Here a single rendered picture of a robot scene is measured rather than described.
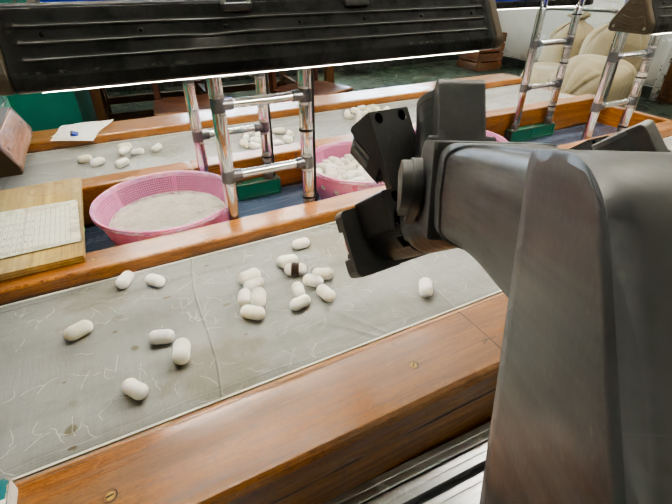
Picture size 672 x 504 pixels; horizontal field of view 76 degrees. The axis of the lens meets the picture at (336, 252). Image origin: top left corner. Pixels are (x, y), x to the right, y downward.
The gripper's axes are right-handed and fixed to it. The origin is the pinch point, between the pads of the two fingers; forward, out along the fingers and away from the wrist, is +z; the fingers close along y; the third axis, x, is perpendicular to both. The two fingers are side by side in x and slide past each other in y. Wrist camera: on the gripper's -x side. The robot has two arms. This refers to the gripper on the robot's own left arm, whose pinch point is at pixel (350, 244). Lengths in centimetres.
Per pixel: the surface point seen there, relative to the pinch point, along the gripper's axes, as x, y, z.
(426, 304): 11.2, -11.8, 5.5
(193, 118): -35, 3, 44
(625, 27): -24, -67, -1
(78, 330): 0.4, 30.9, 19.0
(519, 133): -19, -96, 48
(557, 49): -135, -427, 233
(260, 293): 2.8, 8.4, 13.9
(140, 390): 8.6, 25.8, 7.8
